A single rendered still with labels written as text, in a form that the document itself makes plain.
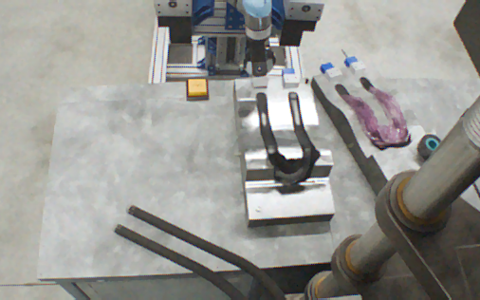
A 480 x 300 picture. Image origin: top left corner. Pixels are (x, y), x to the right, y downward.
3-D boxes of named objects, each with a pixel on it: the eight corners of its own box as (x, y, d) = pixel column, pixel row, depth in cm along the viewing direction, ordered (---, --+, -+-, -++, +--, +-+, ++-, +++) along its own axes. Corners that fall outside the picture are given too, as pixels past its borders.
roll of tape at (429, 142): (442, 146, 141) (447, 140, 138) (435, 164, 138) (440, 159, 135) (420, 135, 143) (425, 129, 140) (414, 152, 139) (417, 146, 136)
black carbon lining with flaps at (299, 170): (252, 96, 151) (256, 77, 143) (299, 95, 153) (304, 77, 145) (266, 188, 133) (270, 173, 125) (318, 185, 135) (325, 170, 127)
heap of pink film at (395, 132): (337, 97, 155) (342, 83, 148) (377, 84, 160) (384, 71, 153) (374, 157, 143) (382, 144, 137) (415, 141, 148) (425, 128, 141)
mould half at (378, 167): (309, 85, 165) (316, 65, 155) (366, 69, 171) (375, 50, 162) (378, 200, 142) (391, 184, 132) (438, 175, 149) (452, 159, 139)
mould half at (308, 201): (232, 95, 159) (234, 69, 148) (304, 93, 162) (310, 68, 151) (247, 227, 134) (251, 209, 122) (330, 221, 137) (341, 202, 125)
